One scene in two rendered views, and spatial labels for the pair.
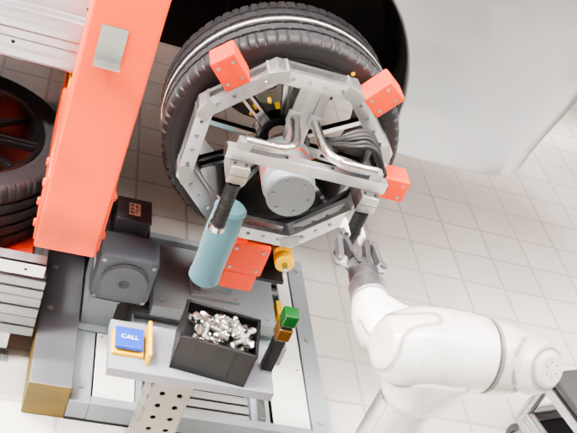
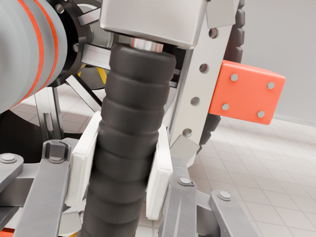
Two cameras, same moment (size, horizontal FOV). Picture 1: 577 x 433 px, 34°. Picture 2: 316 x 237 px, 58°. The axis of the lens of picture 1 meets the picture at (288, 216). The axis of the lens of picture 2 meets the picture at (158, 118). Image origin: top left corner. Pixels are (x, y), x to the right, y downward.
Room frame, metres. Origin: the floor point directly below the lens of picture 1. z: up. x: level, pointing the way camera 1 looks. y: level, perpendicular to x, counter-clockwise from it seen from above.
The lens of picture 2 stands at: (1.87, -0.22, 0.91)
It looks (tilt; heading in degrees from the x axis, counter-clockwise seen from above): 17 degrees down; 14
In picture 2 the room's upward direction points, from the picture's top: 13 degrees clockwise
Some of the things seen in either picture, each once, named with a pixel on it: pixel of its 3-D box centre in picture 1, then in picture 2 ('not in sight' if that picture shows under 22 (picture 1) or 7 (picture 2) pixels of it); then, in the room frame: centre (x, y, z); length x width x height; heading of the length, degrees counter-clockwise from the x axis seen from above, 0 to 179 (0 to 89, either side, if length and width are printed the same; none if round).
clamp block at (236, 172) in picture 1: (237, 165); not in sight; (1.93, 0.16, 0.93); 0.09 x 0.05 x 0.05; 20
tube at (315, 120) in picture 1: (349, 137); not in sight; (2.10, -0.06, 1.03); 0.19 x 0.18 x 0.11; 20
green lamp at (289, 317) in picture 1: (289, 317); not in sight; (1.83, -0.10, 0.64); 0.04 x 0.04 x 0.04; 20
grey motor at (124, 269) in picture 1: (121, 254); not in sight; (2.25, 0.43, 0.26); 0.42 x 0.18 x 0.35; 20
